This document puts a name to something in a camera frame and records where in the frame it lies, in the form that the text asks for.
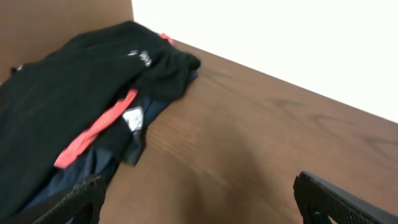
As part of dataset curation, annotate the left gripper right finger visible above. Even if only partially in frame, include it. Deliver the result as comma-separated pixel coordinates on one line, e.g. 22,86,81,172
293,171,397,224

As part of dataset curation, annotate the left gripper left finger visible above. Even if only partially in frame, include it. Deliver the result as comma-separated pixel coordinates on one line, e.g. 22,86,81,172
0,174,107,224

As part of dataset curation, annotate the black polo shirt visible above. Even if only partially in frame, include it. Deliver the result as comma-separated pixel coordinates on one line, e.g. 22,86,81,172
1,21,200,219

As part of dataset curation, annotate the navy blue t-shirt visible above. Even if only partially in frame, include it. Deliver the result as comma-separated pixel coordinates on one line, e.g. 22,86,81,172
18,70,198,215

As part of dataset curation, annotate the red printed t-shirt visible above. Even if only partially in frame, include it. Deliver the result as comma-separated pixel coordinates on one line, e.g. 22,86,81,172
53,32,174,169

